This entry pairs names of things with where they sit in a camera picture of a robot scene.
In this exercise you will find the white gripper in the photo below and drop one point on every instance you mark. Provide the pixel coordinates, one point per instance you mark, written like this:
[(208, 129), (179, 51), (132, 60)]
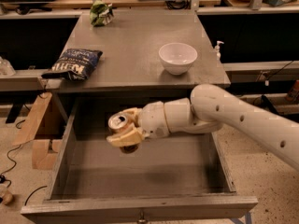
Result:
[(153, 120)]

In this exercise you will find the orange soda can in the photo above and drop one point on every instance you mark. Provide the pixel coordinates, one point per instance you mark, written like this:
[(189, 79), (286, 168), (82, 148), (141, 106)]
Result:
[(115, 124)]

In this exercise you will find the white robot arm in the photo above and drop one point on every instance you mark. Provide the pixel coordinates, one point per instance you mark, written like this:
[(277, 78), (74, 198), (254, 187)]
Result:
[(205, 111)]

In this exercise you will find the grey cabinet counter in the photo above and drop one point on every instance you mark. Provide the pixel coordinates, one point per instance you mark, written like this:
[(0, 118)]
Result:
[(130, 62)]

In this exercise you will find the grey open top drawer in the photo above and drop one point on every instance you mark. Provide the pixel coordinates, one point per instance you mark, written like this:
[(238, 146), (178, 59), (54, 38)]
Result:
[(183, 176)]

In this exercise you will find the metal drawer knob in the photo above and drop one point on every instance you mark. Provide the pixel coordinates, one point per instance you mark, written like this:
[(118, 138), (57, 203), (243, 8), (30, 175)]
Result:
[(142, 219)]

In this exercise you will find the white ceramic bowl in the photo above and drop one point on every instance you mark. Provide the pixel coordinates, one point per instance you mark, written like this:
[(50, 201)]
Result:
[(177, 58)]

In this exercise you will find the dark blue chip bag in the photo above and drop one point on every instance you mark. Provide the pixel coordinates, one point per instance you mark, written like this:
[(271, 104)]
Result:
[(74, 64)]

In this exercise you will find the wooden block stand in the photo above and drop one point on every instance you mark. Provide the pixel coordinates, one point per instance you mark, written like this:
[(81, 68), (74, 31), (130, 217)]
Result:
[(44, 128)]

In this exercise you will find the white pump bottle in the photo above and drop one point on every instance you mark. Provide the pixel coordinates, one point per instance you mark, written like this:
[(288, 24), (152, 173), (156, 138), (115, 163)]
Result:
[(218, 49)]

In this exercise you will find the crumpled green snack bag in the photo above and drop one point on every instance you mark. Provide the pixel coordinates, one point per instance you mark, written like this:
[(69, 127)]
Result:
[(101, 14)]

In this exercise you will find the clear plastic bag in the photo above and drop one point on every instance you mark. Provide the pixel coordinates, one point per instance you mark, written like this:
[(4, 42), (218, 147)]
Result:
[(6, 69)]

